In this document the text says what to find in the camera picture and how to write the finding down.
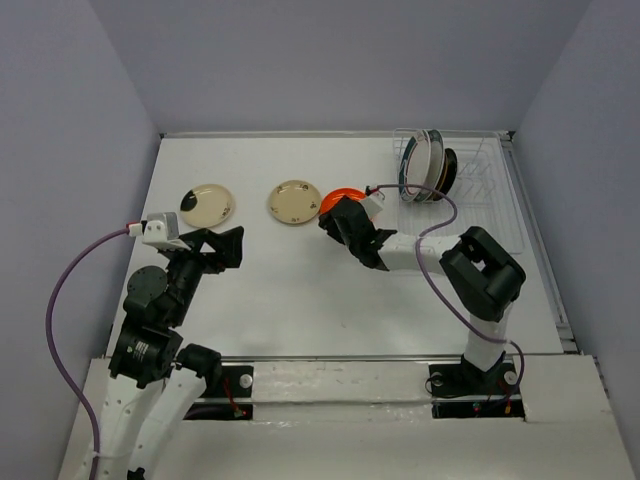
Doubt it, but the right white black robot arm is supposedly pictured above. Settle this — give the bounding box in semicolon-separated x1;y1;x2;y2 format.
319;194;526;392

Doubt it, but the cream plate with small motifs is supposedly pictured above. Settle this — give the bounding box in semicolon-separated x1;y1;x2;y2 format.
267;180;322;225

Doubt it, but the orange plate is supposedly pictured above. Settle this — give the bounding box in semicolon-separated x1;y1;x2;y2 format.
319;187;370;221

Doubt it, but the white plate teal lettered rim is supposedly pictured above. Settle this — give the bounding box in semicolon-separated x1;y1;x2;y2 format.
411;129;444;203

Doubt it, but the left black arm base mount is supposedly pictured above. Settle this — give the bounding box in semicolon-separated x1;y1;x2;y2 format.
184;364;254;421

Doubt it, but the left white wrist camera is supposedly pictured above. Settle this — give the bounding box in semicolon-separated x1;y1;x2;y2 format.
142;212;188;251

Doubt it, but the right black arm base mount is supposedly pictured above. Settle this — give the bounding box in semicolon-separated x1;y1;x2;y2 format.
425;362;525;420

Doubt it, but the yellow black patterned plate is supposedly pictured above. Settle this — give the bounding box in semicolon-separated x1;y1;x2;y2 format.
432;148;458;201

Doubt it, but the cream plate with black patch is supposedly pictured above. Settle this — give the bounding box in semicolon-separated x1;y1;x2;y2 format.
179;184;235;228

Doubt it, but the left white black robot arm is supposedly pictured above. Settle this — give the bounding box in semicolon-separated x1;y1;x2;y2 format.
75;216;244;479

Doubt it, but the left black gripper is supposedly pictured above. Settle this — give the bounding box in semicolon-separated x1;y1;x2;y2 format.
165;223;246;323

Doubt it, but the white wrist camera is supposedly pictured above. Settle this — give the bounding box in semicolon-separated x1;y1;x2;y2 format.
142;212;188;251
359;186;385;220

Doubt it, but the clear wire dish rack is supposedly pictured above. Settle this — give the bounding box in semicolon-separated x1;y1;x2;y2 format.
393;128;525;256

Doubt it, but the white plate green red rim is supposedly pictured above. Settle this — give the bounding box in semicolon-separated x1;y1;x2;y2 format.
398;130;431;202

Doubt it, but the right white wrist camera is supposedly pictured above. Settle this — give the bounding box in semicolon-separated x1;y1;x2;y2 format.
359;186;385;220

